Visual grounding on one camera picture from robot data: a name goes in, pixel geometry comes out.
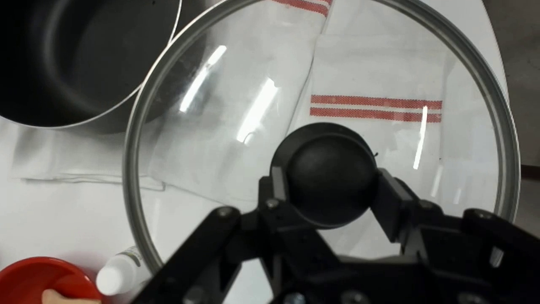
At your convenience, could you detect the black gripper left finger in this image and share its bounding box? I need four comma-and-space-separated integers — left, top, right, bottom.
131, 166, 339, 304

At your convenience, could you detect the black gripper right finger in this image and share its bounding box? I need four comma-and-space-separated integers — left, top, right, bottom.
367, 168, 540, 304

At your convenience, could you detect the glass lid with black knob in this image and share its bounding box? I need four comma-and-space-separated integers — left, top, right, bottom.
121, 0, 523, 279

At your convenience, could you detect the black cooking pot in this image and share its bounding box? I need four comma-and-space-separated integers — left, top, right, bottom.
0, 0, 185, 135

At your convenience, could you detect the white towel under pot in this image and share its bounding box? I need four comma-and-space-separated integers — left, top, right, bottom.
0, 0, 334, 196

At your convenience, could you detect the small white bottle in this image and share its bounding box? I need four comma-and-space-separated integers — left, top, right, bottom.
94, 247, 143, 298

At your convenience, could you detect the small toy piece in bowl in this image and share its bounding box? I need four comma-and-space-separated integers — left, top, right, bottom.
40, 287, 97, 304

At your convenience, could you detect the white towel with red stripes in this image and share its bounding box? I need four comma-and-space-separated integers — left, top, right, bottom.
288, 0, 511, 252

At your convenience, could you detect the red plastic bowl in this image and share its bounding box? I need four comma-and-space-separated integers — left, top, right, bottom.
0, 255, 104, 304

